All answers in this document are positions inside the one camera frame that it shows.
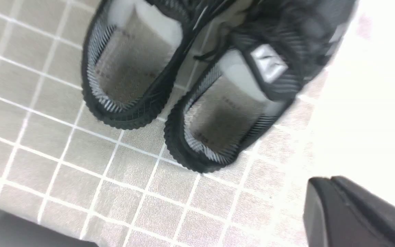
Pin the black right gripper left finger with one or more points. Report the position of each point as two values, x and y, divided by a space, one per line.
18 232

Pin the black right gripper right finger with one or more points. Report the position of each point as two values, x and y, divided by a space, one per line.
341 213

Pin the black knit sneaker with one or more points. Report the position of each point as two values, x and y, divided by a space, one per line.
132 53
253 76

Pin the grey grid floor cloth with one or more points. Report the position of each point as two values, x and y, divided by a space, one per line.
63 169

